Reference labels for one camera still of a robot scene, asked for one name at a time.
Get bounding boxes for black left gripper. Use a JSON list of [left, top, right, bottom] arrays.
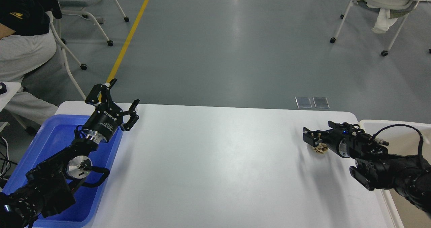
[[82, 78, 140, 143]]

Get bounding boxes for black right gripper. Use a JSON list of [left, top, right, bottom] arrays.
[[303, 121, 360, 158]]

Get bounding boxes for brown paper ball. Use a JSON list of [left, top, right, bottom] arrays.
[[312, 143, 329, 154]]

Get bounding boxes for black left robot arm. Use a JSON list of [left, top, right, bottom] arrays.
[[1, 78, 139, 228]]

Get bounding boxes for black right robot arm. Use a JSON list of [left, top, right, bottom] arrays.
[[303, 121, 431, 214]]

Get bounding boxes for right metal floor plate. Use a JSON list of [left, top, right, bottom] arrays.
[[313, 97, 330, 109]]

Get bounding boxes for metal floor plate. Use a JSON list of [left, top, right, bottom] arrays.
[[295, 97, 313, 109], [313, 97, 330, 109]]

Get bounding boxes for left metal floor plate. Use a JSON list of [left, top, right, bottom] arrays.
[[295, 97, 313, 109]]

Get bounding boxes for blue plastic tray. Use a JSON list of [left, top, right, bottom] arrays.
[[3, 115, 123, 228]]

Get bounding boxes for beige plastic bin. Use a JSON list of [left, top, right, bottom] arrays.
[[359, 120, 431, 228]]

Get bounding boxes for white side table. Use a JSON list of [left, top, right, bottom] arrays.
[[0, 81, 22, 111]]

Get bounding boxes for seated person grey trousers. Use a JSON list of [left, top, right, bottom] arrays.
[[0, 0, 63, 126]]

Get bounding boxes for grey rolling chair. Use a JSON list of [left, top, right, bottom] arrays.
[[51, 0, 130, 47]]

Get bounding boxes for white frame chair left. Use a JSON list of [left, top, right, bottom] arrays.
[[45, 11, 88, 100]]

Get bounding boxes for black cables at left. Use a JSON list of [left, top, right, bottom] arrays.
[[0, 135, 17, 188]]

